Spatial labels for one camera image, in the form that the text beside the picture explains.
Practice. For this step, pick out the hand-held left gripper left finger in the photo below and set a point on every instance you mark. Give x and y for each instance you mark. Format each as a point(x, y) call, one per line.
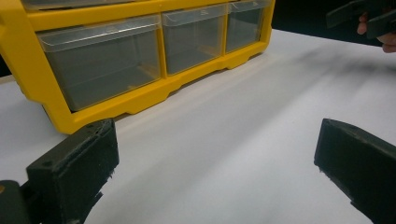
point(71, 174)

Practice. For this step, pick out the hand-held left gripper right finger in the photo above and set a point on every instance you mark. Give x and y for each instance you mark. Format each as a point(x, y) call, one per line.
point(361, 165)

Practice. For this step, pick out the yellow and black drawer organizer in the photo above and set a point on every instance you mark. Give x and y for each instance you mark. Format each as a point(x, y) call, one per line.
point(93, 115)

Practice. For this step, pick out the grid of clear drawers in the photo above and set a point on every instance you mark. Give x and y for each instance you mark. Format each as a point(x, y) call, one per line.
point(102, 71)

